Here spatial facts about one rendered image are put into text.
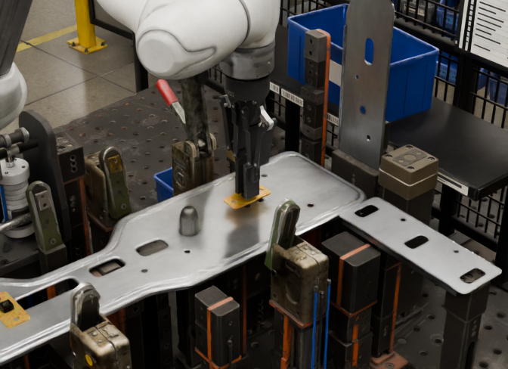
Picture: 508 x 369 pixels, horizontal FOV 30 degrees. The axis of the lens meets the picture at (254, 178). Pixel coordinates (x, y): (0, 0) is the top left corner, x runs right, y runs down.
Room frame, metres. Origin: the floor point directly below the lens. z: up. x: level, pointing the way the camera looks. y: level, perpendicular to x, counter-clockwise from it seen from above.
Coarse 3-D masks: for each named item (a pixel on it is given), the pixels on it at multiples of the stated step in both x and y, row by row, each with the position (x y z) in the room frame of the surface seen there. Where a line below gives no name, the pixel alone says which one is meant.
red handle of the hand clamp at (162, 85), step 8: (160, 80) 1.62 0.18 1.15; (160, 88) 1.60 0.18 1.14; (168, 88) 1.60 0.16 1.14; (168, 96) 1.59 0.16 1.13; (168, 104) 1.58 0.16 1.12; (176, 104) 1.58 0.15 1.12; (176, 112) 1.57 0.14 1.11; (184, 120) 1.55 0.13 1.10; (184, 128) 1.54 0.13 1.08; (200, 144) 1.52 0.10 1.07
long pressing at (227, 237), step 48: (192, 192) 1.45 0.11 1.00; (288, 192) 1.46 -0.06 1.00; (336, 192) 1.46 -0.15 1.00; (144, 240) 1.30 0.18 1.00; (192, 240) 1.30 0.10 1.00; (240, 240) 1.31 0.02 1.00; (0, 288) 1.17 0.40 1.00; (96, 288) 1.17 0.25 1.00; (144, 288) 1.18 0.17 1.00; (0, 336) 1.06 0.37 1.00; (48, 336) 1.06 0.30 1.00
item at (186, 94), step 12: (204, 72) 1.51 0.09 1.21; (192, 84) 1.54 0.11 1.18; (192, 96) 1.53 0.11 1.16; (204, 96) 1.54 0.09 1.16; (192, 108) 1.52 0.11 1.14; (204, 108) 1.53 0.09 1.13; (192, 120) 1.51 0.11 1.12; (204, 120) 1.53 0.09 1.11; (192, 132) 1.51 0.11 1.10; (204, 132) 1.53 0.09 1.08
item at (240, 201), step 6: (264, 192) 1.42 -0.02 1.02; (270, 192) 1.42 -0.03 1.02; (228, 198) 1.40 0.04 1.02; (234, 198) 1.40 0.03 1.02; (240, 198) 1.40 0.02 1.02; (252, 198) 1.40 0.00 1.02; (258, 198) 1.40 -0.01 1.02; (228, 204) 1.39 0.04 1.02; (234, 204) 1.38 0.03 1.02; (240, 204) 1.38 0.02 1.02; (246, 204) 1.39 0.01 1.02
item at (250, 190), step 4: (244, 168) 1.40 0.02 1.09; (244, 172) 1.40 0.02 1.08; (248, 172) 1.40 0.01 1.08; (244, 176) 1.40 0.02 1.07; (248, 176) 1.40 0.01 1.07; (244, 180) 1.40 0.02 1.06; (248, 180) 1.40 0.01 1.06; (244, 184) 1.40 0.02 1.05; (248, 184) 1.40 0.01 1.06; (252, 184) 1.40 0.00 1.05; (256, 184) 1.41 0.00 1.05; (244, 188) 1.40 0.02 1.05; (248, 188) 1.39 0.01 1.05; (252, 188) 1.40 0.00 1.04; (256, 188) 1.41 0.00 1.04; (244, 192) 1.40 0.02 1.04; (248, 192) 1.39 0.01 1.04; (252, 192) 1.40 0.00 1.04; (256, 192) 1.41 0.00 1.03; (244, 196) 1.40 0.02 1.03; (248, 196) 1.39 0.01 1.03; (252, 196) 1.40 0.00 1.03
